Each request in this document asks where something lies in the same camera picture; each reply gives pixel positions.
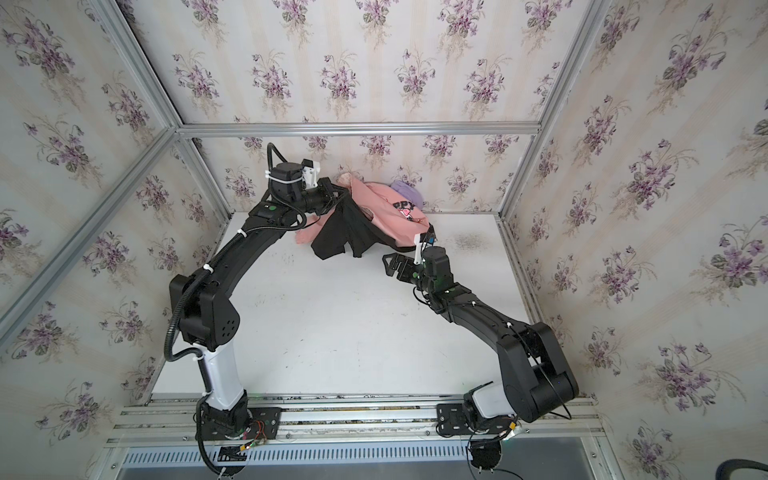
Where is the black cloth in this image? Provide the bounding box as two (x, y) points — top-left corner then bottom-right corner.
(310, 197), (415, 260)

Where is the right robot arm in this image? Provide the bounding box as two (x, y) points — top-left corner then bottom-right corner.
(382, 246), (580, 423)

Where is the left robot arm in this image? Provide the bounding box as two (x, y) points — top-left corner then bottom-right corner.
(163, 144), (398, 413)

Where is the purple cloth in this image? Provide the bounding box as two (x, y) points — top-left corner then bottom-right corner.
(390, 180), (424, 209)

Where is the pink printed sweatshirt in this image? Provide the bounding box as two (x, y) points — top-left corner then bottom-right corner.
(295, 173), (431, 247)

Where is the white vent grille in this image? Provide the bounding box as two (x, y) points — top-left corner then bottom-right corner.
(122, 440), (468, 469)

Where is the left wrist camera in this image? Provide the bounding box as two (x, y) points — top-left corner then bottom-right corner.
(301, 159), (321, 189)

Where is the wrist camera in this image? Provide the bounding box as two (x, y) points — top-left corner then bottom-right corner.
(414, 232), (434, 265)
(301, 159), (321, 189)

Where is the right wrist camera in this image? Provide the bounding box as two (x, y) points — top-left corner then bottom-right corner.
(414, 232), (434, 265)

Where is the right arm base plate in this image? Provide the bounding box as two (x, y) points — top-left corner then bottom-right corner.
(436, 402), (518, 438)

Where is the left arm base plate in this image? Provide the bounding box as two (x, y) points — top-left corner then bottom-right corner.
(193, 404), (283, 442)

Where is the aluminium rail base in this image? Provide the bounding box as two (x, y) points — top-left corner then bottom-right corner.
(105, 394), (607, 447)

